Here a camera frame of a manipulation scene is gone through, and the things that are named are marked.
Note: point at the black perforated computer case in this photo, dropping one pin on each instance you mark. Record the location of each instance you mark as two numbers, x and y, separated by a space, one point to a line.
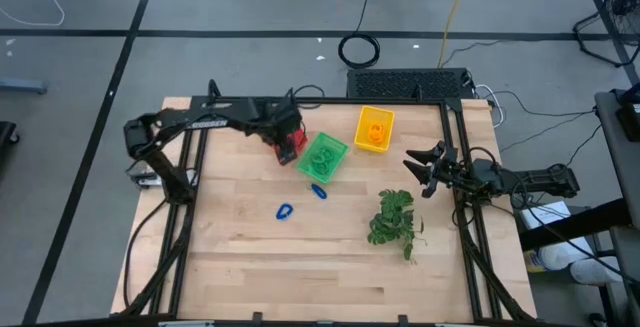
400 83

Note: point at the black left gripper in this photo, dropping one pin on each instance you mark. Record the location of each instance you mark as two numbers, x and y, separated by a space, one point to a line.
280 129

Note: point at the black aluminium table frame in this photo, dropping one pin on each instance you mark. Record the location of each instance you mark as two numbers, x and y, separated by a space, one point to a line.
350 101

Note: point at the red plastic basket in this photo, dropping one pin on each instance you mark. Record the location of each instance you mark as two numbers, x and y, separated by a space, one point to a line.
301 139

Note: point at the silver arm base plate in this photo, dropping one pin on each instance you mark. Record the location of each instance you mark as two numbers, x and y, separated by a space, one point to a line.
145 179

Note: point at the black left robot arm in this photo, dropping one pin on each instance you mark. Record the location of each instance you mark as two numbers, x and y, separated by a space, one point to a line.
210 117

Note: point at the grey furniture foot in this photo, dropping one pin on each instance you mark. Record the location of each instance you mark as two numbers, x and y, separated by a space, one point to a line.
22 86

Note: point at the white paper sheet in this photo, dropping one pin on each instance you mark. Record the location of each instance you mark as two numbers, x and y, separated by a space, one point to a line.
545 214

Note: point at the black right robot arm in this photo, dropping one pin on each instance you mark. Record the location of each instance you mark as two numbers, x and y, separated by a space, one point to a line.
540 179

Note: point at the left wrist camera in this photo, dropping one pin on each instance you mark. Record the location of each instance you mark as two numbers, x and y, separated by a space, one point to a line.
289 109

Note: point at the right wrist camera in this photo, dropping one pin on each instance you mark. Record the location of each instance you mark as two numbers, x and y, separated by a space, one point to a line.
448 157

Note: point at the black object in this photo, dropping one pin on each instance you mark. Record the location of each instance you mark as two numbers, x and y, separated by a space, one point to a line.
7 132

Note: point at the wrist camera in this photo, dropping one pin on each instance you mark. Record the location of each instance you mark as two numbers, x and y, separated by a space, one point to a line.
289 109
448 157

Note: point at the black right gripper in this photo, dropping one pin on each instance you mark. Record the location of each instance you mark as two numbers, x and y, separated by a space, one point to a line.
460 177

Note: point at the black beam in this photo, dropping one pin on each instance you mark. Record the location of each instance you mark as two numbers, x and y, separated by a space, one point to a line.
575 224

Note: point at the green plastic basket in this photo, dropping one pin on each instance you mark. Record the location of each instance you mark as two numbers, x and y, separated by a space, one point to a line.
337 147

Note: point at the yellow plastic basket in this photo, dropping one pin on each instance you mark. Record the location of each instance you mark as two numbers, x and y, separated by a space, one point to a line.
365 117

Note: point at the green plant in white pot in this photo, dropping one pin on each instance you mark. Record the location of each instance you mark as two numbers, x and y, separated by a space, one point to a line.
395 217

